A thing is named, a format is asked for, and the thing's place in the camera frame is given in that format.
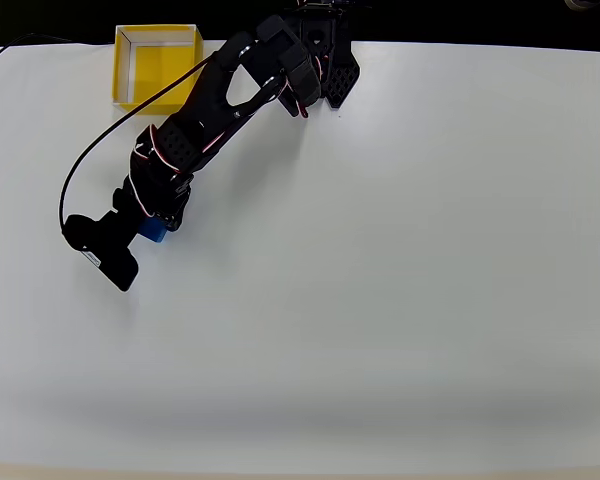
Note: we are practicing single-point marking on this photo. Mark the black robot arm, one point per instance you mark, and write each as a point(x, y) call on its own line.
point(210, 100)

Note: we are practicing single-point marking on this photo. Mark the blue block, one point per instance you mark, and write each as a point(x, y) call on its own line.
point(155, 233)

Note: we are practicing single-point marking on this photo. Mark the yellow cardboard box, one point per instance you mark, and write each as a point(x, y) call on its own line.
point(150, 65)

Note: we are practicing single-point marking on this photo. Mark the black webcam with label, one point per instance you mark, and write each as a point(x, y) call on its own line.
point(105, 250)

